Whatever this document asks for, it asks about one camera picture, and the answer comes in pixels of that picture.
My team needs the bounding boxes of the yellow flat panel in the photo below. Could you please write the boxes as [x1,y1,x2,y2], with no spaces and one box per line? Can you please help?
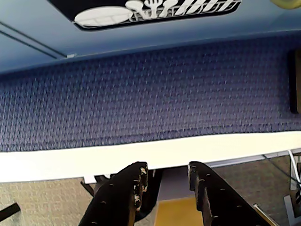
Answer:
[157,196,198,226]

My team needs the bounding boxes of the white cable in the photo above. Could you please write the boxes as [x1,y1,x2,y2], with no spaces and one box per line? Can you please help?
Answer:
[287,149,301,184]

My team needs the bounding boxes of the gold oven knob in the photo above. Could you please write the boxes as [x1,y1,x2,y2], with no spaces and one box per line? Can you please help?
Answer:
[269,0,301,10]

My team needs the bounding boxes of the blue woven fabric platform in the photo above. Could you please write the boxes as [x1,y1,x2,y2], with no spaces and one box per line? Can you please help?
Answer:
[0,35,301,153]

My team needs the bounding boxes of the light blue toy kitchen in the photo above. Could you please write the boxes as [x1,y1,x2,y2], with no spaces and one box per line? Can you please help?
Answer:
[0,0,301,74]

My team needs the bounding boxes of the black tray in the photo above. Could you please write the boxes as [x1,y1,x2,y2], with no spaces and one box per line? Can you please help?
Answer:
[73,0,243,31]

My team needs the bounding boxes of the black flat base plate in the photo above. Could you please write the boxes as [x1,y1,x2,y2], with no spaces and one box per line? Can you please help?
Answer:
[288,48,301,115]

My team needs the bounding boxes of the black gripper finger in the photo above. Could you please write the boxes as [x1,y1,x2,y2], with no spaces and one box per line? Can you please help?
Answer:
[187,161,275,226]
[78,161,150,226]

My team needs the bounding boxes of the black strap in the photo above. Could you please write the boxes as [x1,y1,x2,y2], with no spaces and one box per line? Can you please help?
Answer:
[0,203,22,219]

